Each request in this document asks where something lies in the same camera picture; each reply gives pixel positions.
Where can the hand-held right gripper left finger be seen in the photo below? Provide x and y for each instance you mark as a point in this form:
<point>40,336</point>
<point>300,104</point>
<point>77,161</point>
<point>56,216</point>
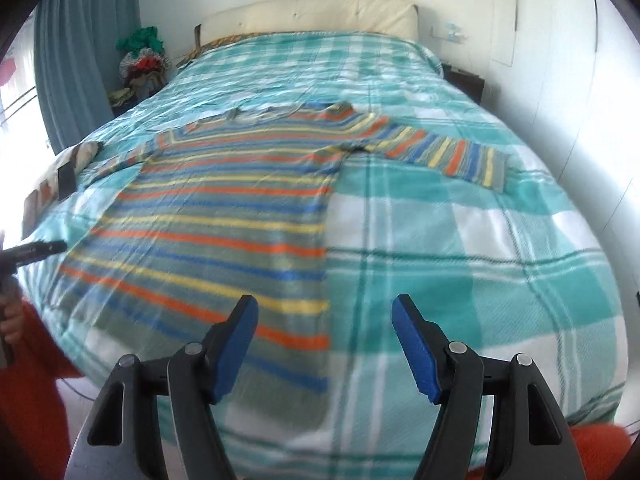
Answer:
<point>239,345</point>

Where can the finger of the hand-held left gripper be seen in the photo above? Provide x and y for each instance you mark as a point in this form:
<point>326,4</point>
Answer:
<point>42,250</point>

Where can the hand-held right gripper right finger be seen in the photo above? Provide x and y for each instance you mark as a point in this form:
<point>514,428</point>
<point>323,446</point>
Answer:
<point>416,355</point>

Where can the striped knit sweater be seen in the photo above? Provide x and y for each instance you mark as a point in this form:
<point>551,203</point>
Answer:
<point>225,200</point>

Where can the pile of clothes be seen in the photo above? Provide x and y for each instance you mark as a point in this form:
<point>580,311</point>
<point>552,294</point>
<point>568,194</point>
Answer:
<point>142,67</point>

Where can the person's left hand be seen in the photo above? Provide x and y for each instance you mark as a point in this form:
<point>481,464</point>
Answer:
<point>14,321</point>

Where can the silver-edged smartphone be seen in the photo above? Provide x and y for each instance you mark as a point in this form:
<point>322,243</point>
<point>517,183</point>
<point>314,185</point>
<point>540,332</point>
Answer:
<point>66,182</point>

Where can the bed with teal plaid cover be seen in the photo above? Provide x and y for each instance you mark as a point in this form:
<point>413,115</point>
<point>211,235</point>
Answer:
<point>450,270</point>

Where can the patterned pillow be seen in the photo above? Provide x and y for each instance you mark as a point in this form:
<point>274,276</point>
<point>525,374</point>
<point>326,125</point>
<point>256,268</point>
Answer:
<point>82,156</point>

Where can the red cloth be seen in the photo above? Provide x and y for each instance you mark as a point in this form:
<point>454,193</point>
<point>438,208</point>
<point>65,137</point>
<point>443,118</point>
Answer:
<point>7,72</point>

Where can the teal curtain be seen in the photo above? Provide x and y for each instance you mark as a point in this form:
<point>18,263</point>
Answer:
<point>80,60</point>

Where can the orange fleece robe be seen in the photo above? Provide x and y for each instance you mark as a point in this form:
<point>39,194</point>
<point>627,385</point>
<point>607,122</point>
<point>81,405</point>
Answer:
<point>595,452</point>

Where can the dark nightstand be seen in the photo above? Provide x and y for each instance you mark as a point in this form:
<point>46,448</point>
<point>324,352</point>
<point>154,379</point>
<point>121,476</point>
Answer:
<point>465,82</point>

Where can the cream padded headboard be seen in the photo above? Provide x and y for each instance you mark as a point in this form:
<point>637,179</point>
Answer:
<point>320,15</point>

